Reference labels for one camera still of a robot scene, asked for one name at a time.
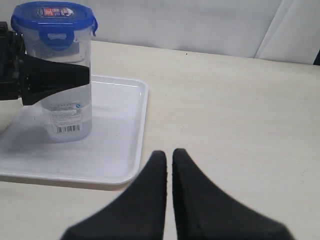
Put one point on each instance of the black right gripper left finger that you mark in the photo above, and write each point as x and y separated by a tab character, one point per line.
137	214

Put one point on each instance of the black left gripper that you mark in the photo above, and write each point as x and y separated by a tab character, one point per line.
33	79

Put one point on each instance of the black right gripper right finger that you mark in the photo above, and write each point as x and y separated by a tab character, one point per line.
203	211

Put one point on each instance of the tall clear plastic container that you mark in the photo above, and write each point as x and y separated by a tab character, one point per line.
67	114

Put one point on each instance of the blue plastic container lid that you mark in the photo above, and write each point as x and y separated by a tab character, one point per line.
55	21

